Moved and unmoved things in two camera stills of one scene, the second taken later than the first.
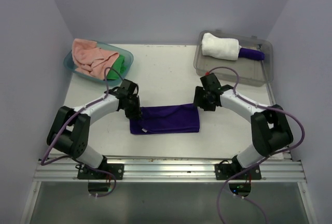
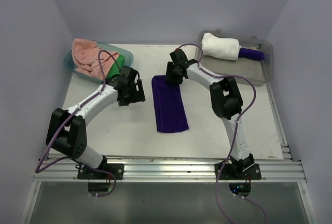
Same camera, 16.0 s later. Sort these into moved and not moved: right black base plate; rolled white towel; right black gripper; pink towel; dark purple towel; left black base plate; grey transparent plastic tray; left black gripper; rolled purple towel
Moved: right black gripper; left black gripper; dark purple towel
Not moved: grey transparent plastic tray; rolled white towel; left black base plate; rolled purple towel; right black base plate; pink towel
